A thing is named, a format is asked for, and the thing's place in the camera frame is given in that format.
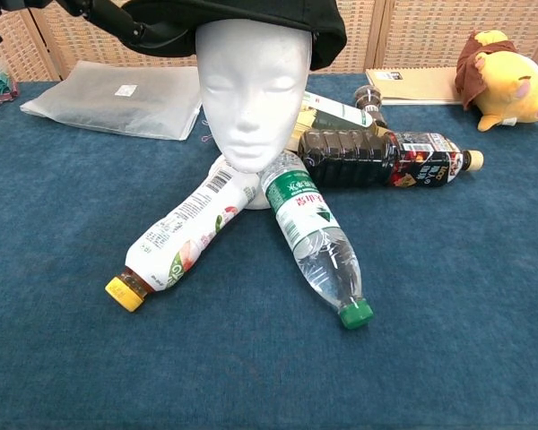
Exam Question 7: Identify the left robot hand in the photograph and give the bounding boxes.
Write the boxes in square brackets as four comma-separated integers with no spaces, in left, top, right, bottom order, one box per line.
[56,0,194,47]

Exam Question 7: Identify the black baseball cap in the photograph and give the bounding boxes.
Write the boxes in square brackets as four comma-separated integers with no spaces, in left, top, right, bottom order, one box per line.
[120,0,348,72]

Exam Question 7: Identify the white mannequin head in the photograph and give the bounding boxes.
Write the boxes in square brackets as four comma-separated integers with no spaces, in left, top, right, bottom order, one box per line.
[195,20,314,211]

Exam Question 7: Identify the translucent white zip bag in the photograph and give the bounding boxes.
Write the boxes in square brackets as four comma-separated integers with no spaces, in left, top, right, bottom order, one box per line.
[20,60,204,142]

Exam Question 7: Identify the clear jar of coloured clips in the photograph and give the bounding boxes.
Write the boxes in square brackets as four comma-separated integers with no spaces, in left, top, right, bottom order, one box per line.
[0,62,20,108]

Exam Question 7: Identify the white-label tea bottle yellow cap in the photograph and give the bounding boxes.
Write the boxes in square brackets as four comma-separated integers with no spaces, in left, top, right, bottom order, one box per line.
[105,156,256,314]

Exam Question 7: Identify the green-label yellow drink bottle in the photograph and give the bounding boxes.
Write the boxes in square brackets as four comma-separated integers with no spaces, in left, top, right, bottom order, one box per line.
[288,90,390,151]

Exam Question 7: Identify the small dark pepper grinder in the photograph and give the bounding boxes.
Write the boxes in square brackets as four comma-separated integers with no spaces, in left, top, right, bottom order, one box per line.
[352,84,387,127]

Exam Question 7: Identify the dark coffee bottle beige cap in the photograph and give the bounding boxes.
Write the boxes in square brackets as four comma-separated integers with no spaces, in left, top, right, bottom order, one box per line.
[297,128,485,189]

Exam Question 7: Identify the clear water bottle green cap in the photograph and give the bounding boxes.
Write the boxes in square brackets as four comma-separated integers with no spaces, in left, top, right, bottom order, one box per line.
[260,151,375,330]

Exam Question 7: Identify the kraft spiral notebook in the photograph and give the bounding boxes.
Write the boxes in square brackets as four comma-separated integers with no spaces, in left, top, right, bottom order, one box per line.
[365,66,465,107]

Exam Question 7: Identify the blue felt table cover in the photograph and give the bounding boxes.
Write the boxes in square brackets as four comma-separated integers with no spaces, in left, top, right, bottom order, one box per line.
[0,71,538,430]

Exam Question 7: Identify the yellow plush toy brown hood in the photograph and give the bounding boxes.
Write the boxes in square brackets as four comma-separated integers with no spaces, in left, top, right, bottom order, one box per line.
[455,30,538,133]

